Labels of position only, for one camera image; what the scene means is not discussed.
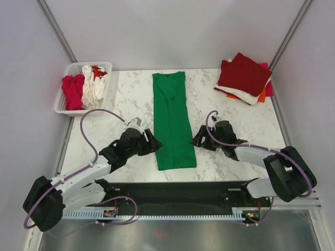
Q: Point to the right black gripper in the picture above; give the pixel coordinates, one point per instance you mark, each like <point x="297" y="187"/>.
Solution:
<point x="196" y="140"/>

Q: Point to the folded white t-shirt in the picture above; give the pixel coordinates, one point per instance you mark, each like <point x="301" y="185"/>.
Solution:
<point x="221" y="89"/>

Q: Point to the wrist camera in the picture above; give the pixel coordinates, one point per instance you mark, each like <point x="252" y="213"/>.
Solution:
<point x="215" y="119"/>
<point x="135" y="123"/>

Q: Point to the folded pink t-shirt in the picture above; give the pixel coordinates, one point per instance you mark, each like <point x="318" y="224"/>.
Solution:
<point x="268" y="89"/>

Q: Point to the left aluminium corner post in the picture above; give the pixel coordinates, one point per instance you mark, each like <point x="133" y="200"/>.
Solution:
<point x="46" y="10"/>

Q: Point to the green t-shirt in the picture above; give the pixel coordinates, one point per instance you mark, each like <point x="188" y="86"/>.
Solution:
<point x="171" y="124"/>

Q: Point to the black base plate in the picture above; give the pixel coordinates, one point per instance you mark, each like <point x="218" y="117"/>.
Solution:
<point x="174" y="185"/>

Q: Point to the aluminium corner post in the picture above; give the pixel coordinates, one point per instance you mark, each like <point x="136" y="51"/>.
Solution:
<point x="291" y="31"/>
<point x="46" y="10"/>

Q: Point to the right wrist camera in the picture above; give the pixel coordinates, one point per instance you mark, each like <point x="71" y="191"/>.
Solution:
<point x="215" y="119"/>

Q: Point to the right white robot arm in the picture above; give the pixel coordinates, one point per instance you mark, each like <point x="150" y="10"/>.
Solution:
<point x="289" y="176"/>

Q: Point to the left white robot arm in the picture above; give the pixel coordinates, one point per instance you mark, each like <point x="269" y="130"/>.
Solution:
<point x="50" y="199"/>

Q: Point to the folded orange t-shirt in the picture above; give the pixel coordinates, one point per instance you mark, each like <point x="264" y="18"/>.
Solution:
<point x="244" y="96"/>

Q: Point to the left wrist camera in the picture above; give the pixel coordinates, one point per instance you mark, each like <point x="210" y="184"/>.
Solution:
<point x="135" y="123"/>

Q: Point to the crumpled red t-shirt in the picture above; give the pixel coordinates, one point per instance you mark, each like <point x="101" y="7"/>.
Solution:
<point x="98" y="72"/>

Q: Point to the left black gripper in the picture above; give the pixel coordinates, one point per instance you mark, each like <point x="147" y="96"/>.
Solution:
<point x="151" y="146"/>

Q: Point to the white plastic laundry basket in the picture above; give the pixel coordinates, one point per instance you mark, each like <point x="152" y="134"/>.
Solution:
<point x="75" y="69"/>

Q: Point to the crumpled white t-shirt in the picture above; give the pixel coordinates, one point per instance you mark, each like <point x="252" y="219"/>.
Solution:
<point x="93" y="89"/>

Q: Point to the right aluminium corner post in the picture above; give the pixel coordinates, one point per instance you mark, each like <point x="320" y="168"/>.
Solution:
<point x="291" y="31"/>

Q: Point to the white slotted cable duct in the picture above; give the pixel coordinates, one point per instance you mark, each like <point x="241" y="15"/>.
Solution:
<point x="101" y="214"/>

